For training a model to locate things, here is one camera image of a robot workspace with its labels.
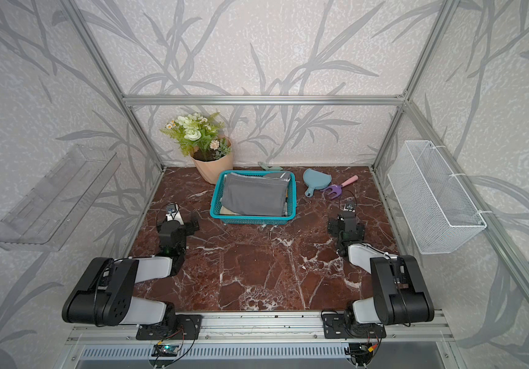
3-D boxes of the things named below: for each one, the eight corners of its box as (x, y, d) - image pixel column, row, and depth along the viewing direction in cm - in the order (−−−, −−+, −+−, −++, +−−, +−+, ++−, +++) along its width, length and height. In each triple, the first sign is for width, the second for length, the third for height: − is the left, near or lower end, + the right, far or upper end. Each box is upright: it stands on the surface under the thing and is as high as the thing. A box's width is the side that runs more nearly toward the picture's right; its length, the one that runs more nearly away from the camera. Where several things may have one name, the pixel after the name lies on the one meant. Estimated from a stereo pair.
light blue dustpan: (304, 197, 111) (305, 194, 109) (302, 170, 122) (302, 167, 120) (333, 197, 111) (334, 194, 109) (328, 170, 122) (329, 167, 120)
